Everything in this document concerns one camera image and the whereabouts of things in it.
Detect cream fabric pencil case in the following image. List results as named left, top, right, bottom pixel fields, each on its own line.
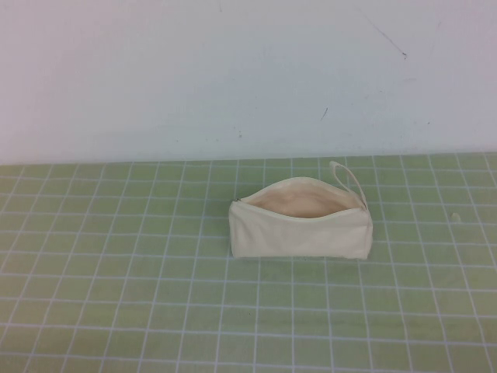
left=228, top=160, right=374, bottom=260

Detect green grid cutting mat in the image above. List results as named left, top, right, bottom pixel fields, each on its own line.
left=0, top=152, right=497, bottom=373

